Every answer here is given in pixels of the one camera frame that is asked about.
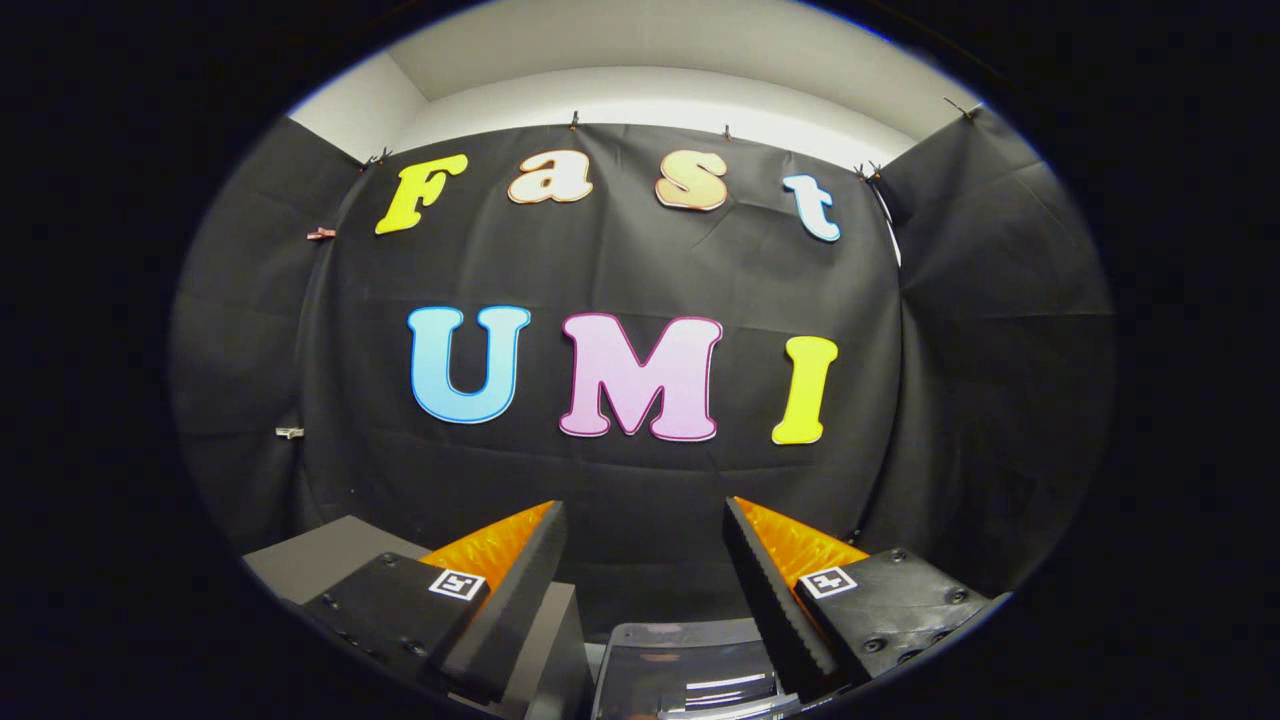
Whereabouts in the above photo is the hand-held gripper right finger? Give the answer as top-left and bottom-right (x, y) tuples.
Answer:
(722, 497), (1001, 702)

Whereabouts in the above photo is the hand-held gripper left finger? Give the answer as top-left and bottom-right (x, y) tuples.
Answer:
(300, 500), (570, 707)

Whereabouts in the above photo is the black backdrop cloth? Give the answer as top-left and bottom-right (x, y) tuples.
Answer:
(168, 100), (1117, 641)

